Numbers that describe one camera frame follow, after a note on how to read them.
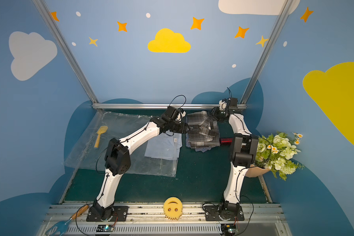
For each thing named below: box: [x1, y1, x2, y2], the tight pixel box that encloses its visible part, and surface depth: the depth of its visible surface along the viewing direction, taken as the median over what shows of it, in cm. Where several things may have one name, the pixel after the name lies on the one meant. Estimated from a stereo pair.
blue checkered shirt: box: [185, 143, 212, 153], surface depth 100 cm
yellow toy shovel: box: [93, 125, 109, 148], surface depth 105 cm
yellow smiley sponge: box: [163, 196, 183, 221], surface depth 76 cm
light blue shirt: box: [144, 130, 183, 161], surface depth 98 cm
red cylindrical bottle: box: [219, 137, 234, 146], surface depth 103 cm
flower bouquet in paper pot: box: [245, 131, 304, 181], surface depth 67 cm
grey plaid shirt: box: [186, 110, 221, 148], surface depth 106 cm
